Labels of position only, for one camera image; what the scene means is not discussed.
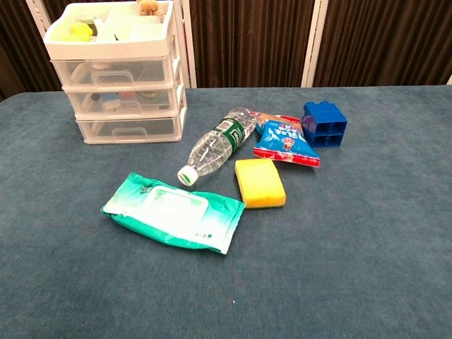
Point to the green white wet wipes pack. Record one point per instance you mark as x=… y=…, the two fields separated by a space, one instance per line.
x=169 y=212

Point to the white frame pole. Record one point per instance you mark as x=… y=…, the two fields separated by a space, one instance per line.
x=37 y=8
x=187 y=42
x=449 y=81
x=312 y=53

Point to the blue red snack bag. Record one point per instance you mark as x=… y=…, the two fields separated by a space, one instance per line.
x=286 y=141

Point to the yellow rubber duck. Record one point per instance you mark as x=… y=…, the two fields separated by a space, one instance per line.
x=81 y=31

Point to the blue building block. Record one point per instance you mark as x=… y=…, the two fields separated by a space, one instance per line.
x=325 y=120

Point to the small brown teddy bear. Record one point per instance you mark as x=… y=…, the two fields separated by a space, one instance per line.
x=146 y=7

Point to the blue felt table cover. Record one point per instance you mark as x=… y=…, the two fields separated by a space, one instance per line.
x=353 y=247

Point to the white plastic drawer organizer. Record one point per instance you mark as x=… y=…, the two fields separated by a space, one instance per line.
x=106 y=53

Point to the clear plastic water bottle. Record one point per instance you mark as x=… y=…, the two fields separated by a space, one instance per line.
x=212 y=148

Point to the dark brown curtain panel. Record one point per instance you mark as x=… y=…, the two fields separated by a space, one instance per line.
x=17 y=53
x=247 y=42
x=388 y=35
x=54 y=5

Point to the blue eraser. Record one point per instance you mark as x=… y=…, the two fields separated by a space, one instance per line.
x=112 y=100

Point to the yellow sponge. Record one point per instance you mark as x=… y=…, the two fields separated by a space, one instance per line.
x=259 y=183

